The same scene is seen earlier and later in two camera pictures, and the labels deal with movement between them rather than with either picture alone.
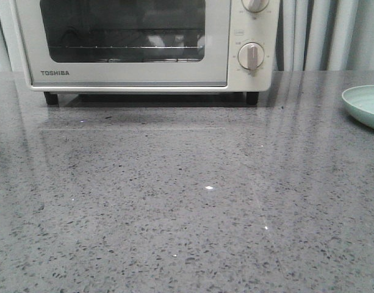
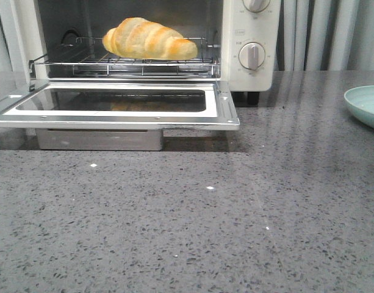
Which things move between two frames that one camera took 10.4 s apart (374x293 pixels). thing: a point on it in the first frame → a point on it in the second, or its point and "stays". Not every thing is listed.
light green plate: x=365 y=104 stays
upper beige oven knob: x=255 y=6 stays
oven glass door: x=126 y=43 → x=129 y=115
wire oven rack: x=128 y=54 stays
